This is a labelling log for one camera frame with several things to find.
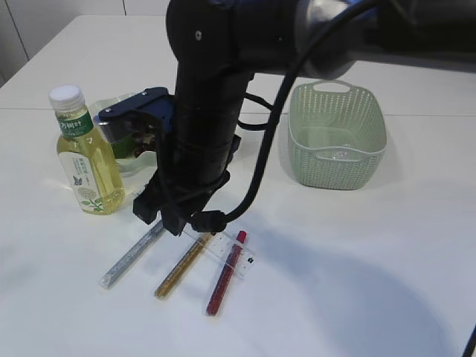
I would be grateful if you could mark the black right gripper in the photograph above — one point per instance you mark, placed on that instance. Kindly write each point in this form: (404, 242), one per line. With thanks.
(180, 207)

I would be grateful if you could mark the gold glitter pen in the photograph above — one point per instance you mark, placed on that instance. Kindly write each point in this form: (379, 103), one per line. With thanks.
(181, 267)

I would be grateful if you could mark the purple artificial grape bunch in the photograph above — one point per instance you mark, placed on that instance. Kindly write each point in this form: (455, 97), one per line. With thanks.
(134, 145)

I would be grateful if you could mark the clear plastic ruler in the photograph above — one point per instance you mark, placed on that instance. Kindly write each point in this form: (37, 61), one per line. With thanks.
(220, 245)

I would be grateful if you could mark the yellow tea bottle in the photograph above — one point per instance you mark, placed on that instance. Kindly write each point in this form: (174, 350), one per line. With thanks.
(87, 159)

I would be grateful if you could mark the silver glitter pen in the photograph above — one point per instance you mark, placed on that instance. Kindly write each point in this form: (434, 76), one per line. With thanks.
(131, 256)

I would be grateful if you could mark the clear plastic sheet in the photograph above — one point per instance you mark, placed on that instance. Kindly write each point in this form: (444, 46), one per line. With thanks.
(340, 154)

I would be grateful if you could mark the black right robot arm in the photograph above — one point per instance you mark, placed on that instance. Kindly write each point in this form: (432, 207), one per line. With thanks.
(221, 45)

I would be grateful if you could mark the red glitter pen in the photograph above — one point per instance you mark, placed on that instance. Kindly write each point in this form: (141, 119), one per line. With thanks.
(225, 275)

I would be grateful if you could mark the green woven plastic basket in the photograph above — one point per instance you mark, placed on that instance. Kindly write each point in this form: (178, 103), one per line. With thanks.
(319, 119)

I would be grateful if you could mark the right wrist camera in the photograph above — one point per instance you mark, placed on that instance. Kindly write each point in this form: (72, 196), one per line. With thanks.
(147, 111)

